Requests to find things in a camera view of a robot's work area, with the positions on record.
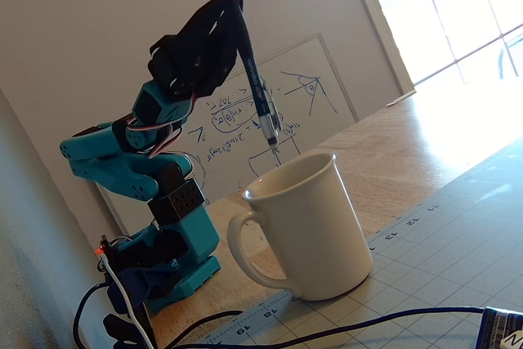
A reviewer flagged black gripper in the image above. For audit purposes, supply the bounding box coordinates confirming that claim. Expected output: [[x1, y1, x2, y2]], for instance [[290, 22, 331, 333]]
[[147, 0, 245, 101]]

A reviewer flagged black ballpoint pen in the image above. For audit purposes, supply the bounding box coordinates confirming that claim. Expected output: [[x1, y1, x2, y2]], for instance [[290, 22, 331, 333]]
[[221, 0, 284, 151]]

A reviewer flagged cream ceramic mug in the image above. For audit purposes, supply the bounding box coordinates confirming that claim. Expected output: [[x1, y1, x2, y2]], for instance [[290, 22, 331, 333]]
[[226, 151, 375, 302]]

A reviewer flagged whiteboard with blue drawings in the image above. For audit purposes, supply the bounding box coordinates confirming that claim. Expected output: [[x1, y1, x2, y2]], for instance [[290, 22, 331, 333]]
[[93, 33, 361, 236]]

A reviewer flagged blue clamp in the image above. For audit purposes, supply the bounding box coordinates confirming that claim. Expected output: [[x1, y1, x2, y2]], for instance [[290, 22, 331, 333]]
[[106, 266, 181, 314]]

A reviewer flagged black clamp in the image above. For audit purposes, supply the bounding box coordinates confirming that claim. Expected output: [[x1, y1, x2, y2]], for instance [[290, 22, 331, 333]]
[[101, 311, 157, 349]]

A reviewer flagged grey cutting mat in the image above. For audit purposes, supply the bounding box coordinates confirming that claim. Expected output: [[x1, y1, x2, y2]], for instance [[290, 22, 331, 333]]
[[195, 136, 523, 349]]

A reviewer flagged blue patterned object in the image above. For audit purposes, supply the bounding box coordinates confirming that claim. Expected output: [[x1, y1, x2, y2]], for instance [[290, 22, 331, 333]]
[[475, 306, 523, 349]]

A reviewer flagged window with white frame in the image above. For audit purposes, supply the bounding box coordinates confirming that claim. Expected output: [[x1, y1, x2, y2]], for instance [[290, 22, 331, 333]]
[[344, 0, 523, 97]]

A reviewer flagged white cable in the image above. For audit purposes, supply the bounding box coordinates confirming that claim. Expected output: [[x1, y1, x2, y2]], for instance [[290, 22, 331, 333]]
[[100, 249, 159, 349]]

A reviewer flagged thin black cable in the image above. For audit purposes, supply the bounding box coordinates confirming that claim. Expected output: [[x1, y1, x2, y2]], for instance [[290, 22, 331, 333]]
[[165, 309, 245, 348]]

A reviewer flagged black looped power cable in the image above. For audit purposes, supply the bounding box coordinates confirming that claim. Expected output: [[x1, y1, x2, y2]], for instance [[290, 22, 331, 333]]
[[73, 280, 112, 348]]

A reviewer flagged dark cable across mat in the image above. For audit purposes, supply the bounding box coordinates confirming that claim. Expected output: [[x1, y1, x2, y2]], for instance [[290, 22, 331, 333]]
[[179, 306, 486, 349]]

